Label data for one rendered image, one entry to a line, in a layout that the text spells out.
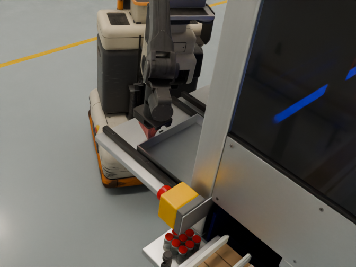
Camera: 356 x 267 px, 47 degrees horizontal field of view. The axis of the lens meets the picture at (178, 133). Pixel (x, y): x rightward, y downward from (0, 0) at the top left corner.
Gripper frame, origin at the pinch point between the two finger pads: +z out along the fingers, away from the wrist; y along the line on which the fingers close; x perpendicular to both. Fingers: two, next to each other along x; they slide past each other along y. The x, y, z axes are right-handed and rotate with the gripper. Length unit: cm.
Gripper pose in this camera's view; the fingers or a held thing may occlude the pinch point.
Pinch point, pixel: (150, 137)
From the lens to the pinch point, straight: 123.9
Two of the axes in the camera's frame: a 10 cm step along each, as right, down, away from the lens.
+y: 6.8, 5.5, -4.9
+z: -1.3, 7.5, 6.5
